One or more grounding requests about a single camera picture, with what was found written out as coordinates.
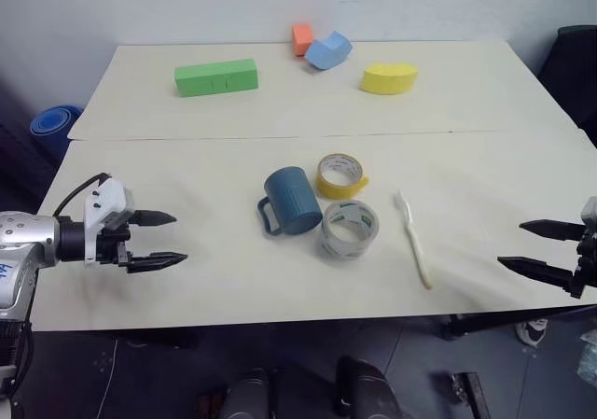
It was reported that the black and white sneaker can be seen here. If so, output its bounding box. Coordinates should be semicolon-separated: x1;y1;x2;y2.
515;316;550;347

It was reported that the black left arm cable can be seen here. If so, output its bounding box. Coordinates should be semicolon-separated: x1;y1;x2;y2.
52;172;114;218

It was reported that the yellow tape roll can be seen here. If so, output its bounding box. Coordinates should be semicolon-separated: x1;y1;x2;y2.
315;152;371;200

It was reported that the blue rolled foam mat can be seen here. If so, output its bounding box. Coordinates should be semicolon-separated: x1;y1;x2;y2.
30;105;85;148

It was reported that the green foam block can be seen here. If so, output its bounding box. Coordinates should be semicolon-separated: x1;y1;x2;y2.
174;58;260;99

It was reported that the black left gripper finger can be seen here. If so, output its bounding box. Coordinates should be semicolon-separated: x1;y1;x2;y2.
125;252;188;275
128;209;178;228

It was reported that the orange foam cube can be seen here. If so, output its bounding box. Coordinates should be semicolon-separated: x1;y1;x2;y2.
291;22;313;57

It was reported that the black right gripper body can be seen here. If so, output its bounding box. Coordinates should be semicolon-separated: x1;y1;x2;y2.
569;232;597;300

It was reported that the black chair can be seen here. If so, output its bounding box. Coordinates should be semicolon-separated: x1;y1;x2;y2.
536;25;597;149

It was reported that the white toothbrush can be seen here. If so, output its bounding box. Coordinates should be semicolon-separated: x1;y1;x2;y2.
394;190;434;290

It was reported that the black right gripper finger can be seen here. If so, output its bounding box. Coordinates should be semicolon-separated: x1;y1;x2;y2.
519;219;587;244
496;256;575;293

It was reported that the yellow curved foam block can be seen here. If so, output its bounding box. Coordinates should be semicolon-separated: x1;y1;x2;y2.
359;61;419;96

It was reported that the dark rounded robot leg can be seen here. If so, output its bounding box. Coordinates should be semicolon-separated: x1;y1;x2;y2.
335;356;401;419
217;367;271;419

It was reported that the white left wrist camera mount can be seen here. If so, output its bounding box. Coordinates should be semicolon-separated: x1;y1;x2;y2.
83;176;136;270

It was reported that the black table frame bar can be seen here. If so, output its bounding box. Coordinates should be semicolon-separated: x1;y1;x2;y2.
440;303;597;342

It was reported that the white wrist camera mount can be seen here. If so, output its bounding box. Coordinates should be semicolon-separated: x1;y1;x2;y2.
579;195;597;236
83;176;136;270

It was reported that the clear tape roll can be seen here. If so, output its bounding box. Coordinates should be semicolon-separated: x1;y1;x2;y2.
318;200;381;259

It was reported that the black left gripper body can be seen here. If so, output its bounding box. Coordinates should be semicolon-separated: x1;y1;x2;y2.
96;211;137;270

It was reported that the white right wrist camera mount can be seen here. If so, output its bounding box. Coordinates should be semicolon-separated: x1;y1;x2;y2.
579;195;597;236

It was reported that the blue ribbed plastic mug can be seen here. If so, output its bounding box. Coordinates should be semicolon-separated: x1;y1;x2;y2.
257;166;324;239

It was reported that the blue curved foam block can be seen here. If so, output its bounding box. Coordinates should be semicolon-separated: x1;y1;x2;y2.
304;30;354;72

